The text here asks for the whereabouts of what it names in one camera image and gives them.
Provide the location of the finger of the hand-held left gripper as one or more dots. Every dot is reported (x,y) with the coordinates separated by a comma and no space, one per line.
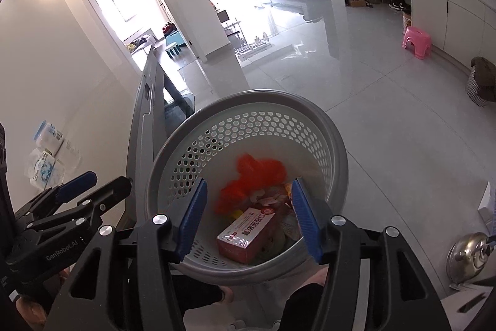
(112,191)
(79,181)

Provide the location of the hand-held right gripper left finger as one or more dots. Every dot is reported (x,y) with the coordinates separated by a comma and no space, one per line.
(192,222)

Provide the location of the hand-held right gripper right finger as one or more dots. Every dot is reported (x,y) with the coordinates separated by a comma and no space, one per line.
(308,222)

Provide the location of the red cardboard box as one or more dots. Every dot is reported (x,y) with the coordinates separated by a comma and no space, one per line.
(248,234)

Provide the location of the red plastic bag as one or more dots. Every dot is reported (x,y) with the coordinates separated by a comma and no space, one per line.
(252,176)

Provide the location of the grey perforated plastic basket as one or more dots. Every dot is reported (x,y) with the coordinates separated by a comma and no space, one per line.
(217,137)

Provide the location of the person's left hand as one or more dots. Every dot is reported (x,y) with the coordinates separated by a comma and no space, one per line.
(33,309)

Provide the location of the blue patterned tissue pack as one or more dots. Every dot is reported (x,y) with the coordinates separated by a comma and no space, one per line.
(44,168)

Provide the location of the white printed packet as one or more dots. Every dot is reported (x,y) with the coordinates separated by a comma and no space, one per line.
(267,197)

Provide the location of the person's left leg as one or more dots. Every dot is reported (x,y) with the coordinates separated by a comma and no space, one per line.
(201,292)

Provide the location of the person's leg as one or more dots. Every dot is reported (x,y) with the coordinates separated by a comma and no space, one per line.
(304,307)
(201,292)

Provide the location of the person's right leg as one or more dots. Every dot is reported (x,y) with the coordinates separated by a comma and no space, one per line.
(304,307)

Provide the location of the stainless steel kettle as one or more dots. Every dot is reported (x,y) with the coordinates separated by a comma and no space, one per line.
(467,257)

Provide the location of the white box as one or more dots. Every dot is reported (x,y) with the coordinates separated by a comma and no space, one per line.
(488,207)

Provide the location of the dark metal stand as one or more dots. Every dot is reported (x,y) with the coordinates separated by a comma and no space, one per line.
(230,26)

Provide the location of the checked laundry basket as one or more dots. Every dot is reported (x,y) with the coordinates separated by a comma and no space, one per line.
(474,92)

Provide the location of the pink plastic stool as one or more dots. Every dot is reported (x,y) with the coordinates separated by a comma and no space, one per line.
(416,40)

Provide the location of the woven waste bin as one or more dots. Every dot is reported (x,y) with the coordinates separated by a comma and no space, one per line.
(407,22)

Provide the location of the dark checkered laundry basket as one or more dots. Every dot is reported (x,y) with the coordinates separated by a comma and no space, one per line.
(485,75)

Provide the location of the white low cabinet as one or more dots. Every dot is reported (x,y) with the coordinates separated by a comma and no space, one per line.
(457,13)

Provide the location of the dark grey chair frame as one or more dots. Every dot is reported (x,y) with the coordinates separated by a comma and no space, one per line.
(145,114)

